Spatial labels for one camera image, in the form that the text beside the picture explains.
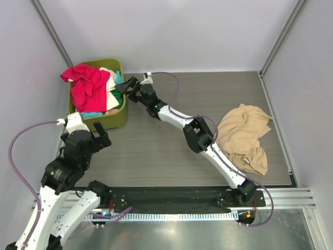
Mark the aluminium corner post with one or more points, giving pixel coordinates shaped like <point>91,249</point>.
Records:
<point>51,31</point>
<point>291,20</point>

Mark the green t shirt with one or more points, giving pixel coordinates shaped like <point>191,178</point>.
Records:
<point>114,99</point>

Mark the aluminium frame rail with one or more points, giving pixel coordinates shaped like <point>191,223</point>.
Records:
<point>286,198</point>

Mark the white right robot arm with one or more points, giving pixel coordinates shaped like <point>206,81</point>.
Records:
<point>198,136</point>

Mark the cream t shirt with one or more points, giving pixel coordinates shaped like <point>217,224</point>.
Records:
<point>114,79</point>

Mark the white slotted cable duct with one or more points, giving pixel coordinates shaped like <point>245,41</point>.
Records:
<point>231,216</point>

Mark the left aluminium corner post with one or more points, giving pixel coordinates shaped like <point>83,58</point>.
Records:
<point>51,31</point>

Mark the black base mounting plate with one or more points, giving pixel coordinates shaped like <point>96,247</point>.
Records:
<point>198,200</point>

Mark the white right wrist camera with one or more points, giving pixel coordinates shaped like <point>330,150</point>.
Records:
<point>147,78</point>

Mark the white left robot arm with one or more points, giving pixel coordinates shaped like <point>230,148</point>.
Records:
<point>43,230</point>

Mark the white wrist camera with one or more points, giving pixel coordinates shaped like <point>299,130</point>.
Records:
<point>74,122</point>
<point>147,78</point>

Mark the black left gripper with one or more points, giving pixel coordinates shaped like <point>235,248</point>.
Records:
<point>103,140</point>

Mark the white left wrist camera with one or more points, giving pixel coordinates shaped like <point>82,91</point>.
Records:
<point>74,122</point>

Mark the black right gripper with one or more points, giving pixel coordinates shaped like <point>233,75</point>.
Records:
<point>123,88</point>

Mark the beige t shirt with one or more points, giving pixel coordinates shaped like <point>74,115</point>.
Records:
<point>239,134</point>

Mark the right aluminium corner post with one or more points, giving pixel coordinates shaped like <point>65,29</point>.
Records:
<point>291,20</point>

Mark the olive green plastic bin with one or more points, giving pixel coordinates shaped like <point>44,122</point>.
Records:
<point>108,121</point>

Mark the pink t shirt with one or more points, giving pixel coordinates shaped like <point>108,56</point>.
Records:
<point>112,111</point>

